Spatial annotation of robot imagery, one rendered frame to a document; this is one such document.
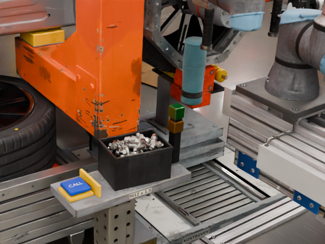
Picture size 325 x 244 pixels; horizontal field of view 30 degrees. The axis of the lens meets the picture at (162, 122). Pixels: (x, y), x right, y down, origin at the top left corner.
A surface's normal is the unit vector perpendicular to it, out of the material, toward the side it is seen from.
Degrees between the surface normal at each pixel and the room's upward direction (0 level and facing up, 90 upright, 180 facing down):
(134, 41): 90
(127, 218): 90
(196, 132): 0
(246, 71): 0
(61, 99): 90
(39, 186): 90
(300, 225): 0
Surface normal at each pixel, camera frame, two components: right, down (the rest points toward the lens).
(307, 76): 0.33, 0.14
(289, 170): -0.78, 0.24
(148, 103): 0.05, -0.90
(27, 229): 0.58, 0.39
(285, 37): -0.91, 0.14
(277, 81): -0.71, -0.04
